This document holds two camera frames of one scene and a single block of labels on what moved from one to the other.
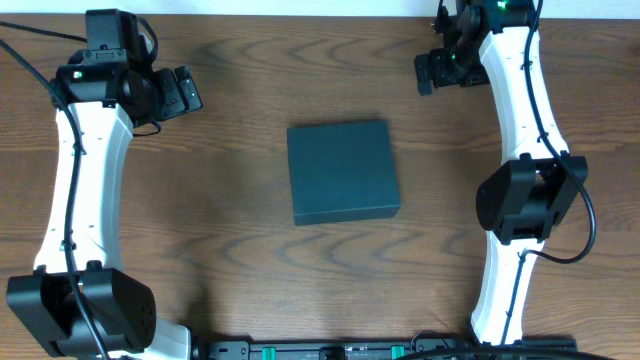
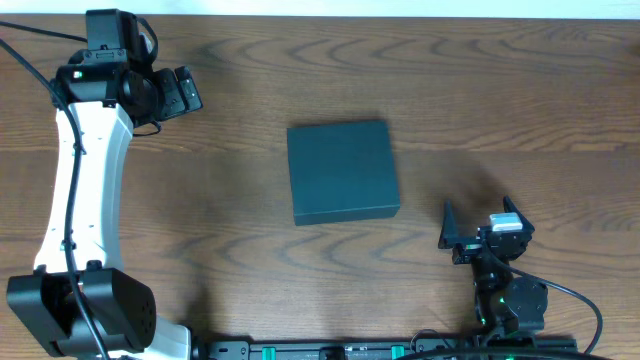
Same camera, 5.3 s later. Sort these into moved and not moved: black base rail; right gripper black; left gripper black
Moved: right gripper black
Not moved: black base rail; left gripper black
